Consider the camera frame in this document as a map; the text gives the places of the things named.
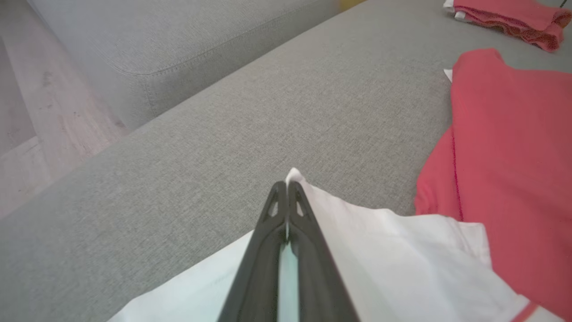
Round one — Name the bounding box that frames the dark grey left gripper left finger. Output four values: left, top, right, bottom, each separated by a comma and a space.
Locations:
218, 181, 289, 322

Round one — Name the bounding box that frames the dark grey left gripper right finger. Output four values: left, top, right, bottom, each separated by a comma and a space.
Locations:
287, 181, 360, 322

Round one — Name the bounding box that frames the yellow and grey sofa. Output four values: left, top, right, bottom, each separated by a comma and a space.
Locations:
27, 0, 345, 130

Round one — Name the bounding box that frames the red mesh shorts white trim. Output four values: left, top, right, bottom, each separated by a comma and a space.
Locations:
443, 0, 572, 53

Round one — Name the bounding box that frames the grey sofa chaise seat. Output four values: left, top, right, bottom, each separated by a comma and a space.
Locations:
0, 0, 572, 322

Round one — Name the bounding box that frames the red and white jersey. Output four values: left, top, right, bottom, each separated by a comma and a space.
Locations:
107, 48, 572, 322

